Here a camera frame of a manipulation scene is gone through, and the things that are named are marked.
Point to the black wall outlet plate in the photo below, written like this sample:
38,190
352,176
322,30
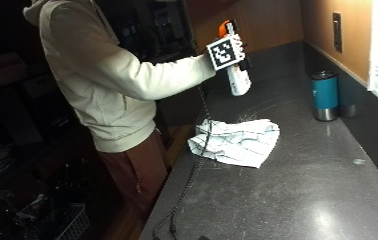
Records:
336,32

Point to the white marker cube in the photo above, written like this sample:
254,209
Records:
222,53

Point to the white checked cloth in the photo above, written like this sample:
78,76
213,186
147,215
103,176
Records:
237,141

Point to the white spray bottle orange nozzle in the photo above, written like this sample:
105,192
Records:
238,80

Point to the the person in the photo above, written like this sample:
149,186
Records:
103,83

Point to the teal steel travel tumbler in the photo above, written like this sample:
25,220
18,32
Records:
324,95

